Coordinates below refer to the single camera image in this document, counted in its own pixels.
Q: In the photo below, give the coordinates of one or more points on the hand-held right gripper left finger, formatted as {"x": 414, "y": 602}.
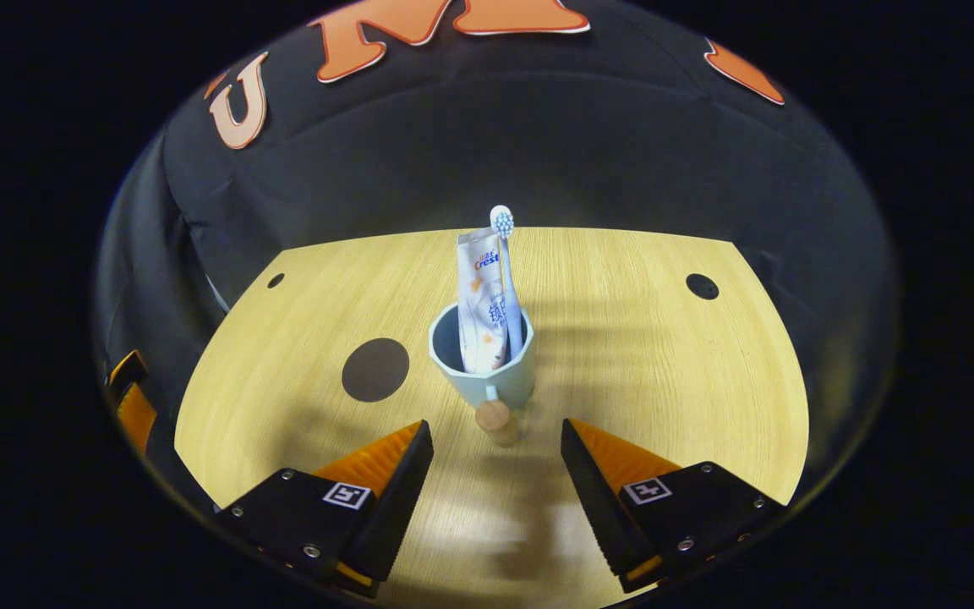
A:
{"x": 394, "y": 507}

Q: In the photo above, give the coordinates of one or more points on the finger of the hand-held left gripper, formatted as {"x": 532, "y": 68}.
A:
{"x": 128, "y": 368}
{"x": 139, "y": 419}

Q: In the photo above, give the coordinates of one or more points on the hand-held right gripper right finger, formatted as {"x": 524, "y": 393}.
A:
{"x": 593, "y": 499}

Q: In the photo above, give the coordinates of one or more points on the dark brown round coaster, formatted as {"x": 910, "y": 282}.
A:
{"x": 375, "y": 370}

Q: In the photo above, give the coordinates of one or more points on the light blue cup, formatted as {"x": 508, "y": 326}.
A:
{"x": 495, "y": 385}

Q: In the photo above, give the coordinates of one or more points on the white toothpaste tube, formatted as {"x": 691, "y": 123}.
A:
{"x": 478, "y": 296}

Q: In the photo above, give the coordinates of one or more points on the white toothbrush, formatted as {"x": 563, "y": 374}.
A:
{"x": 504, "y": 254}

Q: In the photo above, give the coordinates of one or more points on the wooden desktop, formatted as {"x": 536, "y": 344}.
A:
{"x": 664, "y": 381}

